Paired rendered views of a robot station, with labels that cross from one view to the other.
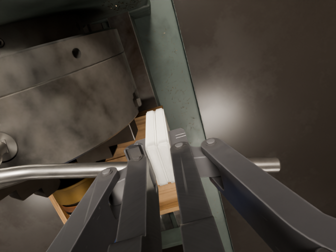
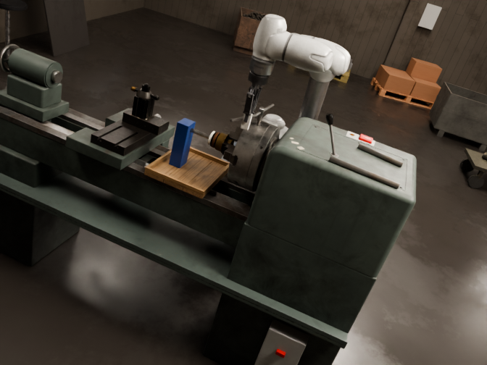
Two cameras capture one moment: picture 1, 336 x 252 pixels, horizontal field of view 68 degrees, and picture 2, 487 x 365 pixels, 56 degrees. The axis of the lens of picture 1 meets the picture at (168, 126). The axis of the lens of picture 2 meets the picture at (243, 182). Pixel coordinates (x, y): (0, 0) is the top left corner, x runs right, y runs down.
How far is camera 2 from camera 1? 177 cm
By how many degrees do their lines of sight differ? 57
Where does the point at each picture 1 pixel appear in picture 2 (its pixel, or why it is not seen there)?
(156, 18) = (222, 278)
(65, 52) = (263, 145)
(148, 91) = (212, 200)
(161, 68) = (193, 260)
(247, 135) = (10, 337)
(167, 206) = (155, 164)
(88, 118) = (248, 137)
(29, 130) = (256, 129)
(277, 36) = not seen: outside the picture
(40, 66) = (264, 139)
